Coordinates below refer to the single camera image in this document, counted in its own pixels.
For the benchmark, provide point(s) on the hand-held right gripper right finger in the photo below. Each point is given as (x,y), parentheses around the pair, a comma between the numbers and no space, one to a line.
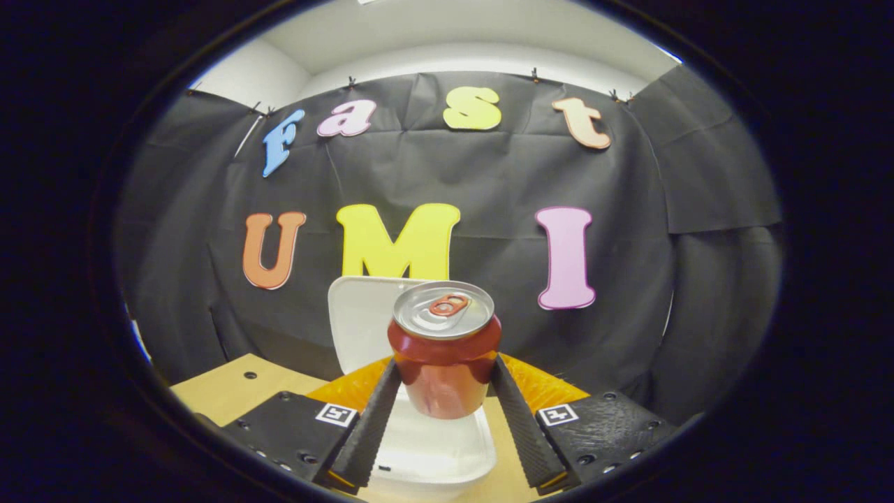
(520,426)

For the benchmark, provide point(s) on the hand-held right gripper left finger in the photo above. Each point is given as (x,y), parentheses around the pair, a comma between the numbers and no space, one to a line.
(370,426)

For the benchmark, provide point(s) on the white desktop garbage bin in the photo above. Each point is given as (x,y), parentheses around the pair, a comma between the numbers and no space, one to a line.
(426,454)

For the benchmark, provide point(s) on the red pop can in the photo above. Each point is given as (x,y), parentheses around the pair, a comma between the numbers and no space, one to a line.
(443,363)

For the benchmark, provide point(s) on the wooden desktop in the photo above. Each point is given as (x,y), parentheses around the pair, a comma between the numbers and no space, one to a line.
(237,391)

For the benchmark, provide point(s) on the black backdrop cloth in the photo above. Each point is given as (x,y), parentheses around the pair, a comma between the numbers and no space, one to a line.
(489,181)

